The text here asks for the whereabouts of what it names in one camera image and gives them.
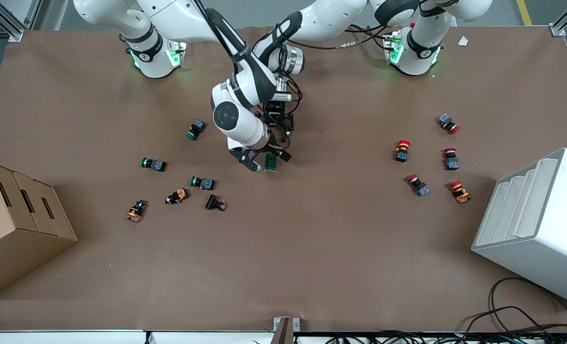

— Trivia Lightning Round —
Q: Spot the brown cardboard box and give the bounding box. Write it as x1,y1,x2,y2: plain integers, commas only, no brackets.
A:
0,160,78,301

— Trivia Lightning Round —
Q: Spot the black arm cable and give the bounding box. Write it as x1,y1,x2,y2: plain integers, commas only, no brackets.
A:
193,0,241,72
283,24,398,51

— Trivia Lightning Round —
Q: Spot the red button orange body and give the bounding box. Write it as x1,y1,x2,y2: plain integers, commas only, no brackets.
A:
449,180,471,204

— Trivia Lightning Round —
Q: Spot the black button orange body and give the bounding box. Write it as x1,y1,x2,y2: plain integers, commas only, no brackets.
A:
165,188,189,205
126,200,148,223

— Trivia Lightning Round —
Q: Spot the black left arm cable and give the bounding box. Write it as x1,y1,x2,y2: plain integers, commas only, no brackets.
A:
283,24,398,51

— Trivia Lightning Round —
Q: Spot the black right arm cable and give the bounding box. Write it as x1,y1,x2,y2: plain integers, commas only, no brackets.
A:
193,0,241,72

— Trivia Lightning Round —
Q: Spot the white slotted storage rack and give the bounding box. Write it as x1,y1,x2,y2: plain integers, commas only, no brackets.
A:
471,148,567,307

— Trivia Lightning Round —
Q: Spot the metal table edge bracket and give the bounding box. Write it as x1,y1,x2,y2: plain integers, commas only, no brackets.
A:
273,317,300,344

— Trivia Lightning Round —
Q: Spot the black cable bundle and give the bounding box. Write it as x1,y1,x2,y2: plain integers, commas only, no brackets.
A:
324,329,567,344

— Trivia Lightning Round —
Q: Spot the black looped cable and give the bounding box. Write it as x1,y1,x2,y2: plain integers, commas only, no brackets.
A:
460,277,567,335

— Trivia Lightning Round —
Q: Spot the black switch red knob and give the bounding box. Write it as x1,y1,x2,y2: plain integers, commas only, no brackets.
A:
205,194,228,212

